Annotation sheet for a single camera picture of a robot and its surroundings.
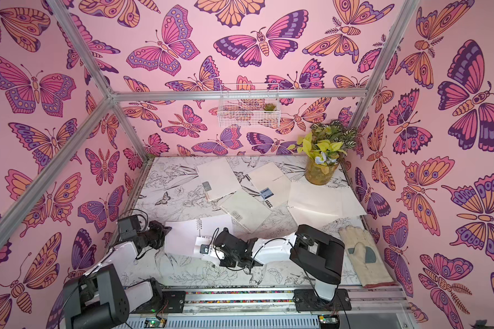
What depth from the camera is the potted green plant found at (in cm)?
91

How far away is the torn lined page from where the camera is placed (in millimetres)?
966

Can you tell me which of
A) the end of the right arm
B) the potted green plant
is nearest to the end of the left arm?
the end of the right arm

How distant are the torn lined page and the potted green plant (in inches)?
1.8

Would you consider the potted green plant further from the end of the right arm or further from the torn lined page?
the end of the right arm
